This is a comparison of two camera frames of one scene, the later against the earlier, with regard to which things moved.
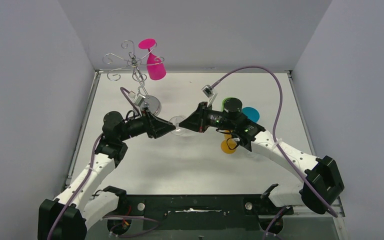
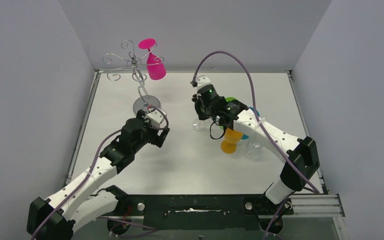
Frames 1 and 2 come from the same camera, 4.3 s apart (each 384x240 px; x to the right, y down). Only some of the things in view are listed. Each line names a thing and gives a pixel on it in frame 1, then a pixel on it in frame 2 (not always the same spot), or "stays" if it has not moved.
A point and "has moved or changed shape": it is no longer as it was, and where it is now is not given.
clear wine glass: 175,120 has moved or changed shape
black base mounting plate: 205,212 stays
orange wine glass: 232,143 stays
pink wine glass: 156,68 stays
